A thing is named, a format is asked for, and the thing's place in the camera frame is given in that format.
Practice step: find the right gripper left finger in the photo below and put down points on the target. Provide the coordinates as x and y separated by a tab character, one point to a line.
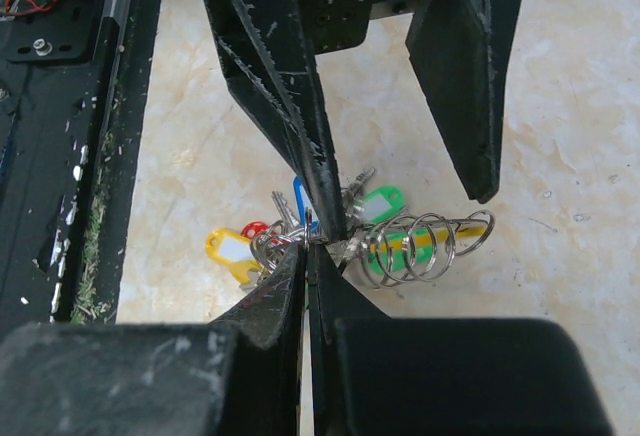
237	375

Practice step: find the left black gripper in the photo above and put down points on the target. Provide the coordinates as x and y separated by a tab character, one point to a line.
459	51

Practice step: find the large keyring with tagged keys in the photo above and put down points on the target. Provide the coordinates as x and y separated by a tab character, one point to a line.
391	246

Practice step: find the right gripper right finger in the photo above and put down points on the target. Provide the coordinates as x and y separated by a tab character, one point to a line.
373	374

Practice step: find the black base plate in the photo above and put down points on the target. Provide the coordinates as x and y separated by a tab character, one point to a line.
74	85

